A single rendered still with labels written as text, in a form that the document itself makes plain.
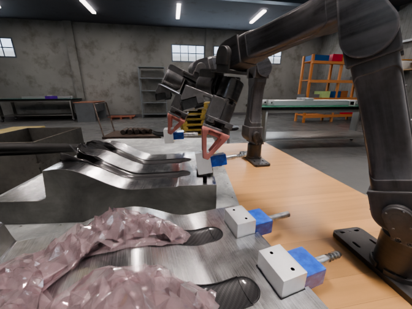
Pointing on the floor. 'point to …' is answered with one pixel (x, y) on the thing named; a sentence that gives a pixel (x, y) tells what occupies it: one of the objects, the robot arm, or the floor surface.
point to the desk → (86, 114)
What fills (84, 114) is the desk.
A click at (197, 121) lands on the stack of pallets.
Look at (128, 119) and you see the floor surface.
